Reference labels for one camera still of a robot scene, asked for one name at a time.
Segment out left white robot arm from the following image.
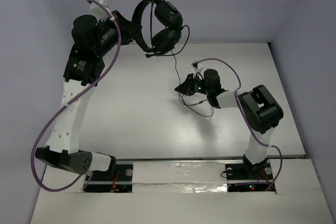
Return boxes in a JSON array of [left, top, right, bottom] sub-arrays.
[[30, 10, 142, 179]]

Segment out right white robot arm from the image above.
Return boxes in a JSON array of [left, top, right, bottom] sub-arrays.
[[174, 69, 283, 180]]

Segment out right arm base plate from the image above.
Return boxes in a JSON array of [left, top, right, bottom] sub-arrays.
[[221, 162, 276, 193]]

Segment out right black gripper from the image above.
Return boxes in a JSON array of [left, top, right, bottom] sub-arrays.
[[175, 73, 211, 97]]

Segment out purple cable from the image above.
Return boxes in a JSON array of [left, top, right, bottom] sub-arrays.
[[30, 0, 122, 191], [199, 58, 282, 191]]

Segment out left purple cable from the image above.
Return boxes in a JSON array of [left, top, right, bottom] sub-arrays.
[[30, 0, 122, 191]]

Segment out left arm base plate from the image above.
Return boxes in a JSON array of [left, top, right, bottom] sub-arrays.
[[83, 164, 133, 193]]

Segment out wrist white camera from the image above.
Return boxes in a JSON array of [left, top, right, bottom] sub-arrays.
[[89, 0, 109, 18], [191, 61, 203, 79]]

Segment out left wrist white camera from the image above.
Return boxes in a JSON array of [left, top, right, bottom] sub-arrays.
[[89, 0, 109, 18]]

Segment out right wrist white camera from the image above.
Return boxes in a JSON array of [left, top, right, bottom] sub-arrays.
[[191, 61, 203, 79]]

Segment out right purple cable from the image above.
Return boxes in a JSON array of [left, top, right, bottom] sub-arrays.
[[199, 58, 282, 191]]

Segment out black headphones with cable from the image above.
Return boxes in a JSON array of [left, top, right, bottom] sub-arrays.
[[131, 0, 214, 118]]

